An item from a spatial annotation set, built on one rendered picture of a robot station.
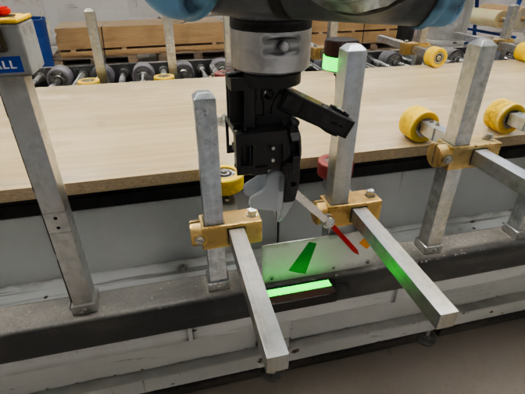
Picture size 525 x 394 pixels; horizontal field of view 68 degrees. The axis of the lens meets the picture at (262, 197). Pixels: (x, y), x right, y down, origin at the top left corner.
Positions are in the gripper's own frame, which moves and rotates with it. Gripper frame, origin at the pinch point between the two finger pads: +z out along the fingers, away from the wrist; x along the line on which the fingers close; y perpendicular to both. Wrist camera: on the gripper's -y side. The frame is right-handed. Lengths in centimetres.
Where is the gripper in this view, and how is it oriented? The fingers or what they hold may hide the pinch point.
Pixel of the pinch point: (283, 212)
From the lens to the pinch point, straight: 55.9
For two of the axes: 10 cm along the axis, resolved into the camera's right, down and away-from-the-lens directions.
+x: 2.6, 4.9, -8.3
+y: -9.7, 1.3, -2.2
